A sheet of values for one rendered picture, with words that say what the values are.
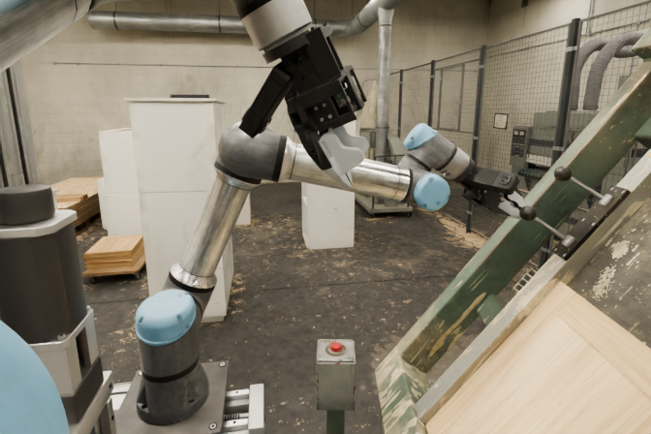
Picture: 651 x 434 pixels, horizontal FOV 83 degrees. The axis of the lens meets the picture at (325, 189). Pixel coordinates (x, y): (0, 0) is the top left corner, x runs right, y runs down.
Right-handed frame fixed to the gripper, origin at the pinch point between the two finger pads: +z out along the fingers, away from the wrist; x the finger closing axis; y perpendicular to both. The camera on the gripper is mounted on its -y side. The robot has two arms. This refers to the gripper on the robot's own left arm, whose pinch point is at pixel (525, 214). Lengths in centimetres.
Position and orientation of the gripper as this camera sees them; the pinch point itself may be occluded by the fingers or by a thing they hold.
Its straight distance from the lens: 106.3
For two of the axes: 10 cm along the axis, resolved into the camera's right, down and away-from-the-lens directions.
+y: -1.8, 0.7, 9.8
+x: -5.6, 8.1, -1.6
